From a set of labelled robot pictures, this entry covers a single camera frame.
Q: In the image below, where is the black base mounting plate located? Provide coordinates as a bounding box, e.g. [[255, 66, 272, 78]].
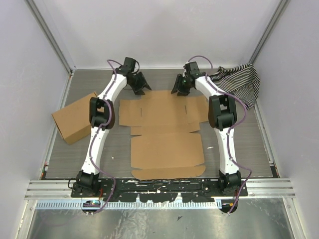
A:
[[68, 178, 240, 203]]

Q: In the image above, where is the brown cardboard box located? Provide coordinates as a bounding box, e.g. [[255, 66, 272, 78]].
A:
[[119, 90, 208, 180], [52, 92, 97, 145]]

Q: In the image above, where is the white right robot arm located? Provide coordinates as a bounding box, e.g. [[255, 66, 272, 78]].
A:
[[171, 61, 241, 197]]

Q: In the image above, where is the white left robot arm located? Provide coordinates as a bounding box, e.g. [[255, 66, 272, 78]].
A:
[[72, 57, 151, 198]]

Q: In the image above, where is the striped black white cloth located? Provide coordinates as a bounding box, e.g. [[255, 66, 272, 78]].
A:
[[210, 64, 261, 110]]

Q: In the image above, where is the aluminium front frame rail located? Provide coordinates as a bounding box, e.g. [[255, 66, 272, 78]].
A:
[[25, 178, 296, 200]]

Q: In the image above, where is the folded brown cardboard box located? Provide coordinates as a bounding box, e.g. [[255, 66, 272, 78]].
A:
[[52, 92, 97, 145]]

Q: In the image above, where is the grey slotted cable duct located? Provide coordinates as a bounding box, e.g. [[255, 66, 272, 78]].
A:
[[35, 199, 222, 210]]

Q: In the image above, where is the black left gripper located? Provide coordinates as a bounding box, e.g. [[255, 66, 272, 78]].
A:
[[128, 72, 151, 96]]

